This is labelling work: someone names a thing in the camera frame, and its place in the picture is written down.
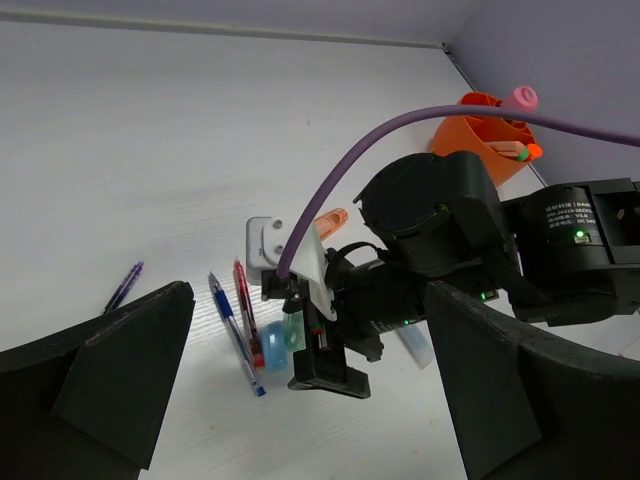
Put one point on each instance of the orange round organizer container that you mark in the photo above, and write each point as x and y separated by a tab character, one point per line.
472	132

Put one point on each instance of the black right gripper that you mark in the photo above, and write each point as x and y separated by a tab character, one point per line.
373	295

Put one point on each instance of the light blue marker cap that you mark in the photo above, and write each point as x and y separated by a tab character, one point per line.
274	347

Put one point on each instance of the blue tip clear highlighter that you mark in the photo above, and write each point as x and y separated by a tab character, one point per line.
417	345

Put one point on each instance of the red gel pen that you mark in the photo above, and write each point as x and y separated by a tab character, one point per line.
248	318

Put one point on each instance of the peach translucent marker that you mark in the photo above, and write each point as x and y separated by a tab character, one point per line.
508	149

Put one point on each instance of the orange cap black highlighter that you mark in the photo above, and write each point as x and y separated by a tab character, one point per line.
534	151

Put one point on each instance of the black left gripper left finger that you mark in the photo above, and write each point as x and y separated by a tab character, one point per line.
88	402

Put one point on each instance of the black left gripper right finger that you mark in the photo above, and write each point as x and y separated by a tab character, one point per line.
527	404

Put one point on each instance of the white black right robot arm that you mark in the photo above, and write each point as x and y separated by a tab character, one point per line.
564	255

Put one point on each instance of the blue ballpoint pen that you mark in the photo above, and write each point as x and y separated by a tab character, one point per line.
237	339

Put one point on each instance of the mint green highlighter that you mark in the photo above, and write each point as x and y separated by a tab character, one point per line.
294	331

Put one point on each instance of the orange marker cap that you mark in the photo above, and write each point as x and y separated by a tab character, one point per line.
328	223

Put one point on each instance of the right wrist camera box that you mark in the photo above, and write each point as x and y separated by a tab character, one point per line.
266	238

